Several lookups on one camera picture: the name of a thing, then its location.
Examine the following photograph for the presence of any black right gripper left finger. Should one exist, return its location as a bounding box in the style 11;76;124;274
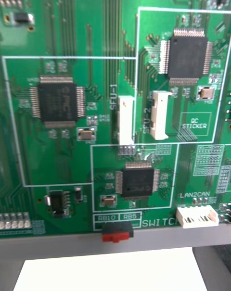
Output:
0;259;25;291

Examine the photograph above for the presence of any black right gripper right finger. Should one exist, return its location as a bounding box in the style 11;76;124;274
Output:
192;245;231;291

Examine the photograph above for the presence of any green circuit board grey frame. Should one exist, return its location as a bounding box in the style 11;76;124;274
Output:
0;0;231;261

